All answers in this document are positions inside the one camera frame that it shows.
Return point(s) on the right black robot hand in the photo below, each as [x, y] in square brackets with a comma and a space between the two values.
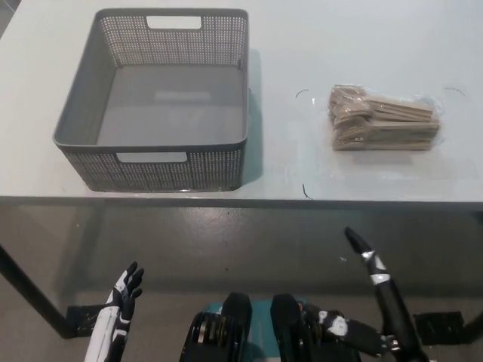
[396, 313]

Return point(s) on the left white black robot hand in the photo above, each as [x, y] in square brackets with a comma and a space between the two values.
[113, 320]

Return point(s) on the black table foot plate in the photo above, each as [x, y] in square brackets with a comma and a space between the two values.
[85, 320]
[441, 326]

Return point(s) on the black teal robot body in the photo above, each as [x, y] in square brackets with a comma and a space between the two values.
[234, 332]

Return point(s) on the black metal table leg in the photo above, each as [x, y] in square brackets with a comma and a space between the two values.
[34, 290]

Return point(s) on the bag of wooden cutlery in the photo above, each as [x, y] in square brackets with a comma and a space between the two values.
[381, 120]

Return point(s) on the grey perforated plastic basket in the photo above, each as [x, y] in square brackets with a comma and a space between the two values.
[170, 113]

